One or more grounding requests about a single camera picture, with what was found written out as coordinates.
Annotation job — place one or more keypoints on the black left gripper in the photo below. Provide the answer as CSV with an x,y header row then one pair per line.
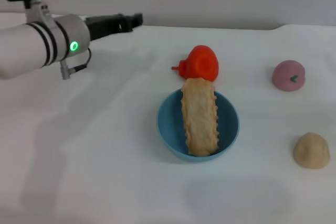
x,y
105,27

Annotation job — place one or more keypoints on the blue bowl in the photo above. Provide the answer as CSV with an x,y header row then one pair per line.
x,y
170,129

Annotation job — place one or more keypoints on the orange striped long bread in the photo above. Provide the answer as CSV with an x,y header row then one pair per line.
x,y
200,119

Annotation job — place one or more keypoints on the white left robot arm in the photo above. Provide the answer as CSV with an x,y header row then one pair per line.
x,y
39,45

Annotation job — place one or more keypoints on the beige round bread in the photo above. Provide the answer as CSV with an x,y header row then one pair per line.
x,y
312,150

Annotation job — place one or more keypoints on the red pear toy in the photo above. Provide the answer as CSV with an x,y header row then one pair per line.
x,y
200,64

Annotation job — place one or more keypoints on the pink peach toy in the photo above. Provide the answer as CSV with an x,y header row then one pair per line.
x,y
288,75

